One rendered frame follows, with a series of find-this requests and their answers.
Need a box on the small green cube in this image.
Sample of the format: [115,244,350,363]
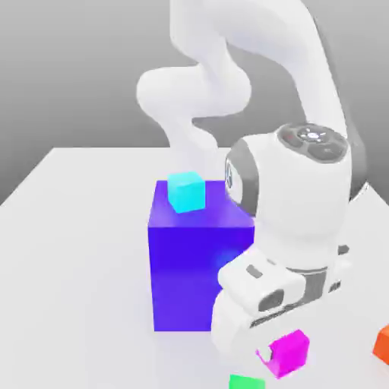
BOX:
[228,374,266,389]

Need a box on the small cyan cube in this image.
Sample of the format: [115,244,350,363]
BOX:
[166,171,207,214]

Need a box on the small orange cube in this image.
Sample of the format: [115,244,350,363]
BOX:
[372,324,389,366]

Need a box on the small magenta cube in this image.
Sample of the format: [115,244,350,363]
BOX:
[255,329,311,380]

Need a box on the large purple box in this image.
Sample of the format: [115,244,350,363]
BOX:
[147,179,255,333]

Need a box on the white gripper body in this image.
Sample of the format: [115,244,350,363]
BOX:
[210,289,305,363]

